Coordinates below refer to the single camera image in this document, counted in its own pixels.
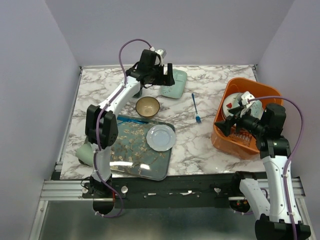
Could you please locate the brown cream bowl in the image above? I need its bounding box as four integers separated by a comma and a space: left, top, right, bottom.
135, 96, 160, 119

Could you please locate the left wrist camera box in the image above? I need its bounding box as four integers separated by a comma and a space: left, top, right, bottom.
154, 49, 167, 66

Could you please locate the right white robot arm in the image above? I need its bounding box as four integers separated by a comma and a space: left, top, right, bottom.
215, 103, 311, 240

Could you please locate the blue plastic fork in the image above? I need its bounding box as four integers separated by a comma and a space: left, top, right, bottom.
191, 93, 202, 124

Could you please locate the mint rectangular dish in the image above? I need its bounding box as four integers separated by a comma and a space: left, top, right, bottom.
247, 100, 264, 120
160, 69, 188, 99

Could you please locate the orange plastic bin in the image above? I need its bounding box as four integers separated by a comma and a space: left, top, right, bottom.
211, 77, 281, 160

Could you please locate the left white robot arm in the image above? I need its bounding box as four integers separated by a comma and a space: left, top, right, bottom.
85, 48, 175, 198

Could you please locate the dark green mug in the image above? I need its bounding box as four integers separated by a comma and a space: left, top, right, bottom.
133, 90, 142, 99

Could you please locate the light blue scalloped plate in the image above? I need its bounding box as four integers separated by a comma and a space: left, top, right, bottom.
146, 124, 176, 152

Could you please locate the floral blossom tray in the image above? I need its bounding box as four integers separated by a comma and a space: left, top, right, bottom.
110, 115, 176, 181

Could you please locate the pale green cup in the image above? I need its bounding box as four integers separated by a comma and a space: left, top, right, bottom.
75, 142, 94, 167

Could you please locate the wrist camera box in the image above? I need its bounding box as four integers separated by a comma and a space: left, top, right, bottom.
237, 91, 255, 117
154, 49, 167, 66

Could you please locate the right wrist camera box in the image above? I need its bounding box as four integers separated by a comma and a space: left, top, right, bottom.
237, 91, 255, 117

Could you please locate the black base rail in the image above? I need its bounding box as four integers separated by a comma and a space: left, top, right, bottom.
51, 171, 278, 210

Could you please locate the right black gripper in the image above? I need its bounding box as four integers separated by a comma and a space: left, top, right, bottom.
214, 104, 267, 136

